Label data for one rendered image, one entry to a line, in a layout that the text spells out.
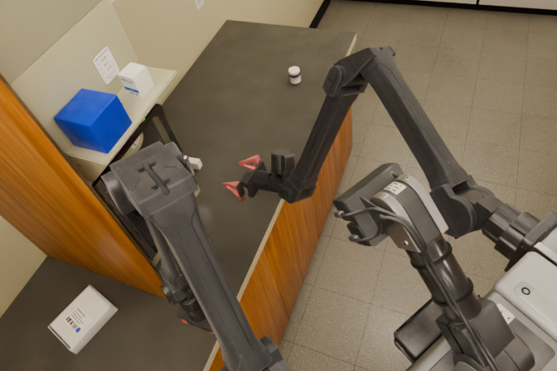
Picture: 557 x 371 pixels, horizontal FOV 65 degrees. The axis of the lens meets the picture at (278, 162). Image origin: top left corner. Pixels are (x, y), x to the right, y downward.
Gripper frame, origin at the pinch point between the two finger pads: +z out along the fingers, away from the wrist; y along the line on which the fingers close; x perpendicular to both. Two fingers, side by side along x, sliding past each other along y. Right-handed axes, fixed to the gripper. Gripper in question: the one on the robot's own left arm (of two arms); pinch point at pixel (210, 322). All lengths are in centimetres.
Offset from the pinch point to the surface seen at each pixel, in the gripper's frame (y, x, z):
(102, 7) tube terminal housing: 33, -43, -59
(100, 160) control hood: 22.9, -14.5, -40.7
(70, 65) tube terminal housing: 33, -27, -55
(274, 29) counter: 43, -146, 17
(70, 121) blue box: 27, -17, -50
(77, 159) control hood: 30, -14, -40
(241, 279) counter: 3.3, -18.8, 16.1
